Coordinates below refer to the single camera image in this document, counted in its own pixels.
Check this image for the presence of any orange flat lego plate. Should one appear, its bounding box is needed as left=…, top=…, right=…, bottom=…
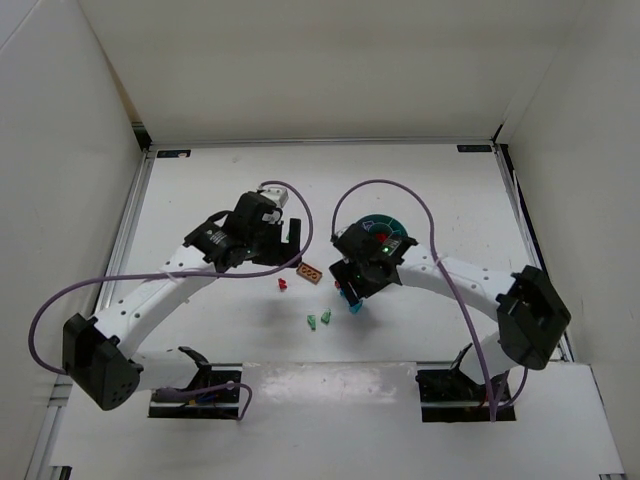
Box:
left=296, top=262, right=323, bottom=285

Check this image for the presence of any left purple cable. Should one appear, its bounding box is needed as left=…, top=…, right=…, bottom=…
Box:
left=27, top=178, right=314, bottom=422

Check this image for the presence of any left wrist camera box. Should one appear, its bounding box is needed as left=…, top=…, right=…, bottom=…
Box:
left=258, top=185, right=289, bottom=209

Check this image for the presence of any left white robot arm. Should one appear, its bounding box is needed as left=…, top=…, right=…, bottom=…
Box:
left=63, top=184, right=302, bottom=411

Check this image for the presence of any teal divided round container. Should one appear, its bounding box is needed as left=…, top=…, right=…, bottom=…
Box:
left=356, top=214, right=408, bottom=255

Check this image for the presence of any teal studded lego brick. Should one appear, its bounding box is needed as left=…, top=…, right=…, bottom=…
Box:
left=349, top=302, right=363, bottom=314

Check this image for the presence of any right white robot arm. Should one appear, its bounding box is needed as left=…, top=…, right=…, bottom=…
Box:
left=330, top=224, right=571, bottom=385

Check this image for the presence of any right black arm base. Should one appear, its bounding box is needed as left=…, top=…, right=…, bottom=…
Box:
left=415, top=344, right=491, bottom=424

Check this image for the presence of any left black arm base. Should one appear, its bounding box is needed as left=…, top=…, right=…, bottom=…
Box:
left=148, top=346, right=254, bottom=422

